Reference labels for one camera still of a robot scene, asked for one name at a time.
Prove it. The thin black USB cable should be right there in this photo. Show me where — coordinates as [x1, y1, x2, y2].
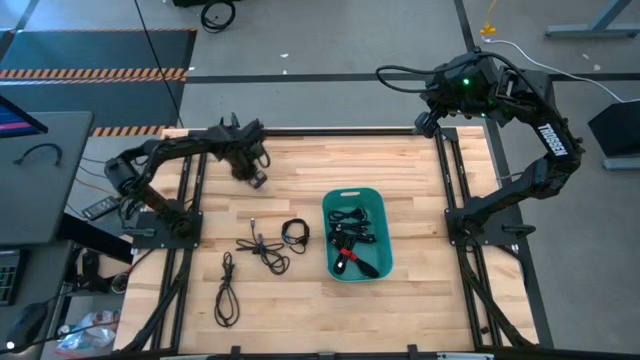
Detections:
[329, 222, 377, 239]
[327, 205, 370, 224]

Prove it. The thin yellow floor wire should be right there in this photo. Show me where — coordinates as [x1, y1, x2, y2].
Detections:
[74, 177, 129, 200]

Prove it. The white floor cable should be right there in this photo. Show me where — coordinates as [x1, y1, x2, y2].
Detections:
[482, 36, 625, 104]

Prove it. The black cable with silver plug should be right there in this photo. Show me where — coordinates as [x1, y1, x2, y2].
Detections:
[332, 213, 371, 232]

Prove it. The black desk support bar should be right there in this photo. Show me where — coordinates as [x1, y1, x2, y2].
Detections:
[57, 213, 135, 266]

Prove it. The black box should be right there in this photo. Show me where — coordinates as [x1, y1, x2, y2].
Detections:
[587, 98, 640, 158]

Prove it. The yellow hanging cable with plug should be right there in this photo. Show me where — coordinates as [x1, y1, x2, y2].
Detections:
[479, 0, 500, 39]

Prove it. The black hazard-striped floor mat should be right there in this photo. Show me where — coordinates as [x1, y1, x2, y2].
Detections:
[0, 27, 198, 138]

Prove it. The computer monitor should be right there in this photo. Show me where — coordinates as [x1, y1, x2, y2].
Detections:
[0, 94, 50, 140]

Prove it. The coiled black floor cable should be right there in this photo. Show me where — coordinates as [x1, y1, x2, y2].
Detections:
[200, 0, 237, 35]

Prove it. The hanging black cable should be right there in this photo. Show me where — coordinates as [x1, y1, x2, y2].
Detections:
[132, 0, 185, 129]

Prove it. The short curved black cable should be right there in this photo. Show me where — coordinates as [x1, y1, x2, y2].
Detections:
[13, 142, 63, 168]

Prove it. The clear plastic bag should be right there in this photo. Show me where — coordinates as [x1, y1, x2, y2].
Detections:
[53, 308, 122, 359]

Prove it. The black table clamp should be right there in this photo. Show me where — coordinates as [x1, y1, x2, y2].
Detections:
[218, 111, 242, 137]

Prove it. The black computer mouse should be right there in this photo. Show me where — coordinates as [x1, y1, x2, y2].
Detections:
[3, 301, 50, 354]

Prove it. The black remote on floor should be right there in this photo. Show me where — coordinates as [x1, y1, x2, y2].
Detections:
[81, 195, 123, 222]

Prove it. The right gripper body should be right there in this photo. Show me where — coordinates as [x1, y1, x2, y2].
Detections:
[413, 82, 454, 141]

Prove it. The long thin black cable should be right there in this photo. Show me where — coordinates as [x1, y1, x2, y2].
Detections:
[214, 251, 241, 330]

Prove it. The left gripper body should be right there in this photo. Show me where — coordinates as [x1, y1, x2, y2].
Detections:
[214, 119, 269, 191]

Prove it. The teal plastic bin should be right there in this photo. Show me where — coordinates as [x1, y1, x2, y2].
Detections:
[321, 186, 395, 284]

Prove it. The keyboard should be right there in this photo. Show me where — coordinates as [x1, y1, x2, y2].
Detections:
[0, 248, 25, 307]

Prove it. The black cable with purple tie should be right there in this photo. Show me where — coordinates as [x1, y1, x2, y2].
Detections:
[235, 217, 292, 277]

